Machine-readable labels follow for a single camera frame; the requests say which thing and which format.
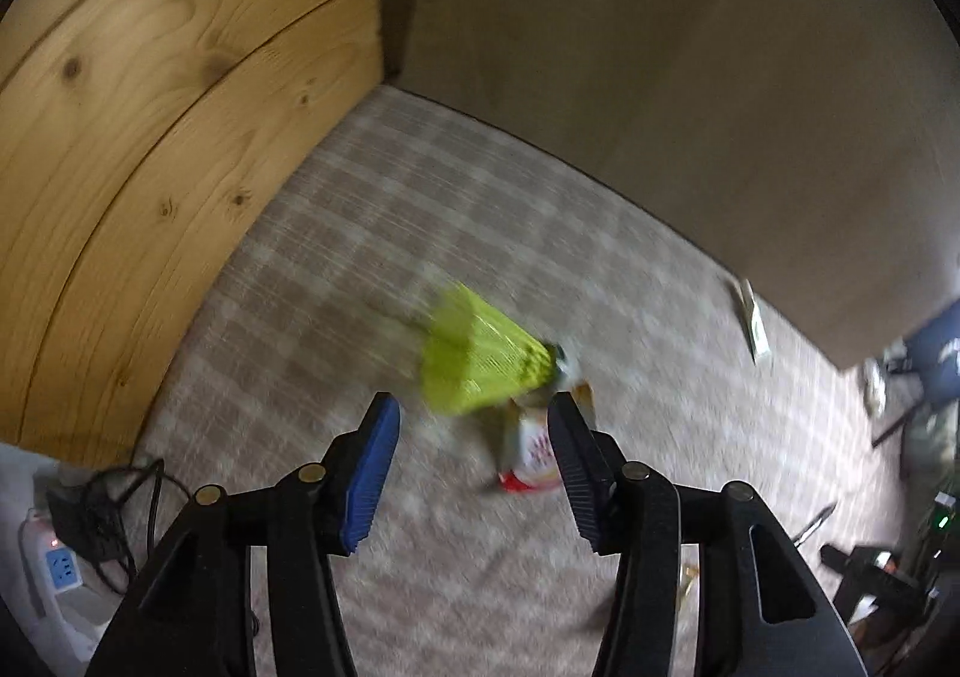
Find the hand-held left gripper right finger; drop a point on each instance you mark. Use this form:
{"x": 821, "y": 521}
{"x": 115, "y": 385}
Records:
{"x": 574, "y": 474}

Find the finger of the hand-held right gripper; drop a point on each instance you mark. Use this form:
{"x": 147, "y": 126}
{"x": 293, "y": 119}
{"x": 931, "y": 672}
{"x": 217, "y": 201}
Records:
{"x": 870, "y": 587}

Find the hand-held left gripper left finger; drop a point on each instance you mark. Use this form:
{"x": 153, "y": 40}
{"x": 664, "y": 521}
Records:
{"x": 371, "y": 474}

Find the red and white sachet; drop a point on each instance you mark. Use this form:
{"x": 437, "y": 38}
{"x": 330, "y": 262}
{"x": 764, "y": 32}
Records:
{"x": 534, "y": 456}

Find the plaid desktop cloth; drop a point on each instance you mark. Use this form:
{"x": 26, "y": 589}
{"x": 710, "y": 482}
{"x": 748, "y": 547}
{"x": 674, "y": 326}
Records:
{"x": 375, "y": 234}

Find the yellow shuttlecock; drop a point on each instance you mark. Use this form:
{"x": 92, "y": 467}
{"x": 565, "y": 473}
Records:
{"x": 480, "y": 354}

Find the white paper strip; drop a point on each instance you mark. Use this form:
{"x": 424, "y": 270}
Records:
{"x": 750, "y": 321}

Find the white power strip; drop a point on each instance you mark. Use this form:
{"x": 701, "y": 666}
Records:
{"x": 64, "y": 568}

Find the light wooden board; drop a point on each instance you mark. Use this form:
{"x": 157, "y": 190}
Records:
{"x": 675, "y": 84}

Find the pine plank panel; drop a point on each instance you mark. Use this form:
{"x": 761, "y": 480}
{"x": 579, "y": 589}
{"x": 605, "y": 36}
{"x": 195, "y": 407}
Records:
{"x": 150, "y": 122}

